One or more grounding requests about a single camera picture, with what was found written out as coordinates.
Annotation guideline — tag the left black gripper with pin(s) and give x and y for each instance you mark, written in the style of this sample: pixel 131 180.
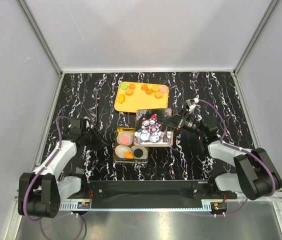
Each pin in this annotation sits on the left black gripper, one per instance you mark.
pixel 99 141

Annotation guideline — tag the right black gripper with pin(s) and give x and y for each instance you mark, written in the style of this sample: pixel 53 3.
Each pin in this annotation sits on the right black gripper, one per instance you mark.
pixel 174 121

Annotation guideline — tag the gold tin lid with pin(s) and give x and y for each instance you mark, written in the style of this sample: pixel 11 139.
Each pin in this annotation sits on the gold tin lid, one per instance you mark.
pixel 149 132

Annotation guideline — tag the pink round cookie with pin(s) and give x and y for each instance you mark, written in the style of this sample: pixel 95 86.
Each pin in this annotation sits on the pink round cookie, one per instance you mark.
pixel 124 140

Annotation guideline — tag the gold tin with cups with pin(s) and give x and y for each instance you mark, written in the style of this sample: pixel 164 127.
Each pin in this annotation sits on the gold tin with cups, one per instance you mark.
pixel 120 149

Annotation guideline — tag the orange fish cookie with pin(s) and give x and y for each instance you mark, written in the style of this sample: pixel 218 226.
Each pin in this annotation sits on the orange fish cookie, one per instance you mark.
pixel 121 98
pixel 128 155

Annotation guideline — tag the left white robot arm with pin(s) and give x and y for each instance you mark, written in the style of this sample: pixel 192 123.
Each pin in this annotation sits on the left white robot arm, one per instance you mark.
pixel 40 194

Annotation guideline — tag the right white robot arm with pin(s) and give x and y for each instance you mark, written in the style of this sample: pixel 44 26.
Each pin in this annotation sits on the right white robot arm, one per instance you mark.
pixel 255 174

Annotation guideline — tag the orange round cookie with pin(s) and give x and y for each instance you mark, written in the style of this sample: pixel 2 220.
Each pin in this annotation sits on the orange round cookie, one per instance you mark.
pixel 129 92
pixel 158 94

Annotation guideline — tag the pink cookie top right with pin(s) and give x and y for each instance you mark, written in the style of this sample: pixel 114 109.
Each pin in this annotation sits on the pink cookie top right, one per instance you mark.
pixel 163 89

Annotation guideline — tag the orange flower cookie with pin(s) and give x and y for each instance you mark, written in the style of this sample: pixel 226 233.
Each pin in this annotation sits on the orange flower cookie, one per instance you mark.
pixel 144 87

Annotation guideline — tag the orange plastic tray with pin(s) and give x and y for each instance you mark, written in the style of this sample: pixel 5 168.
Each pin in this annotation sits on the orange plastic tray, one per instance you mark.
pixel 140 99

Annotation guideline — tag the orange shell cookie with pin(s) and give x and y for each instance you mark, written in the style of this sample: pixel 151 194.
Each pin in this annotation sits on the orange shell cookie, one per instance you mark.
pixel 132 86

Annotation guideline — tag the orange round cookie left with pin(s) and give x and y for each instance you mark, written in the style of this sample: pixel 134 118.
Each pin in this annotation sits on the orange round cookie left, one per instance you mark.
pixel 129 92

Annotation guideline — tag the green cookie top left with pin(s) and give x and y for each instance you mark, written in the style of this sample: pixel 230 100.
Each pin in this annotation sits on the green cookie top left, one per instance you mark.
pixel 123 86

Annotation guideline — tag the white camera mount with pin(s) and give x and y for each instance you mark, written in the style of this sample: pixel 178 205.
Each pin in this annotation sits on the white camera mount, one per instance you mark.
pixel 191 104

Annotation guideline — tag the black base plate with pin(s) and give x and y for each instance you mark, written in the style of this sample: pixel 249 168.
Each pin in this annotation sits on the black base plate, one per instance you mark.
pixel 147 195

